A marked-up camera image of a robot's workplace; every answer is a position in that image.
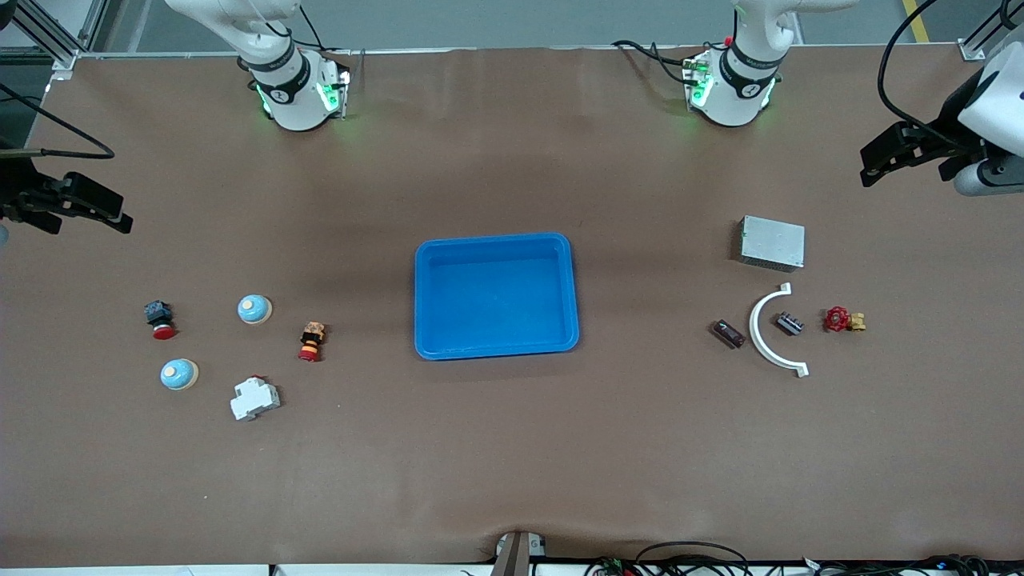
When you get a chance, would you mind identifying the blue bell with cream button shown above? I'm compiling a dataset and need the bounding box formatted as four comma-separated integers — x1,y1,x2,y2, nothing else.
237,294,274,326
159,358,200,392

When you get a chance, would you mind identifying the blue plastic tray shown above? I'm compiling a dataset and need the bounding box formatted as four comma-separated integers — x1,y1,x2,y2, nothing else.
414,232,580,362

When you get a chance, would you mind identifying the red push button black base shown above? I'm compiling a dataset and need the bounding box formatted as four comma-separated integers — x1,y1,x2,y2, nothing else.
143,299,178,342

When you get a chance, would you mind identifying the silver metal box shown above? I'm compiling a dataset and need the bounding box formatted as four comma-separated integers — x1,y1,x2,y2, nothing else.
730,215,806,273

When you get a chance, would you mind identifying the white circuit breaker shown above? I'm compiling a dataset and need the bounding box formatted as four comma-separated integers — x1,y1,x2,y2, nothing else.
230,374,282,422

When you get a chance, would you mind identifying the red yellow emergency stop button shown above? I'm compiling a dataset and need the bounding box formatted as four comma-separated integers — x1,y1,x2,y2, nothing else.
298,321,327,363

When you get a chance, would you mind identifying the brown table cover sheet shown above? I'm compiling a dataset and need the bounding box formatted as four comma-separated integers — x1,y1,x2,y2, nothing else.
0,44,1024,570

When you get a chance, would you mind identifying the aluminium frame profile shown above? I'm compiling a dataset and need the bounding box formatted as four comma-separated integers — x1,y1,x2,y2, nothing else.
0,0,109,81
956,0,1024,63

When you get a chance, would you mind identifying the red handle brass valve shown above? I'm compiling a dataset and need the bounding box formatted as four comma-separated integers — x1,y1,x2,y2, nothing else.
823,306,869,334

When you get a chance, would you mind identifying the white curved plastic bracket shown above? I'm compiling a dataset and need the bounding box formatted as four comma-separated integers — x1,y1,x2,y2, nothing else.
748,282,810,378

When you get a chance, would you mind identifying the black base cable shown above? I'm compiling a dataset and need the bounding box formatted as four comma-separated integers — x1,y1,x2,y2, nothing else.
296,4,357,57
612,38,701,87

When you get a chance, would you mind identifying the black cable bundle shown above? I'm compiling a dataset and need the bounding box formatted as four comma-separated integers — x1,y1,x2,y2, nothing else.
800,554,1024,576

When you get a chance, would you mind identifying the black looped cable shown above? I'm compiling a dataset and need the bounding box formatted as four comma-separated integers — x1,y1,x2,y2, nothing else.
636,542,753,576

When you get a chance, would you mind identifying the grey metal edge bracket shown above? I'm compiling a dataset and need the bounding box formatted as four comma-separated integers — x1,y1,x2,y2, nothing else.
492,530,548,576

